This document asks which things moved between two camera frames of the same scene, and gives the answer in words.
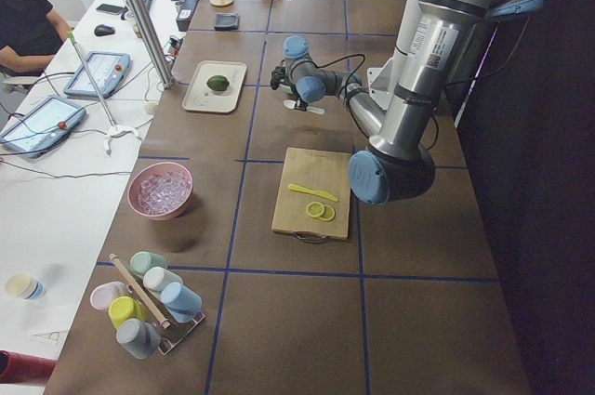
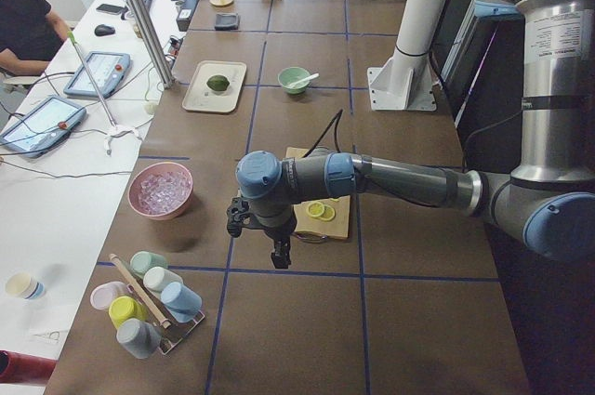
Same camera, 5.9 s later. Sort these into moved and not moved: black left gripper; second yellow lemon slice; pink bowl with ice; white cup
Moved: black left gripper
Not moved: second yellow lemon slice; white cup; pink bowl with ice
